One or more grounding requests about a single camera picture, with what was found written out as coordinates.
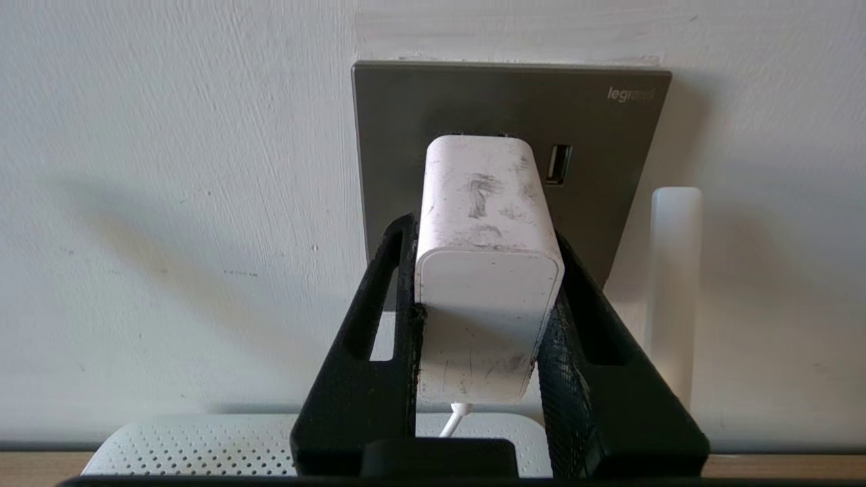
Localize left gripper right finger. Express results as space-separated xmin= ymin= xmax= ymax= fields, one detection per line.
xmin=538 ymin=230 xmax=711 ymax=480

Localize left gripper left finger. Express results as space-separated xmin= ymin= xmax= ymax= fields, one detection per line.
xmin=290 ymin=214 xmax=426 ymax=478

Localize thin white adapter cable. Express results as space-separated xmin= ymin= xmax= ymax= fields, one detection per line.
xmin=438 ymin=403 xmax=474 ymax=439

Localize white power adapter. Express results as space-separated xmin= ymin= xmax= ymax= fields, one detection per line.
xmin=414 ymin=135 xmax=566 ymax=405

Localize white wifi router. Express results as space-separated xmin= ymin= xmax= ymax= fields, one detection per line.
xmin=81 ymin=187 xmax=704 ymax=478

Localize grey wall socket plate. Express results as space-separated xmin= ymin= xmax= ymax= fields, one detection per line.
xmin=352 ymin=61 xmax=673 ymax=312

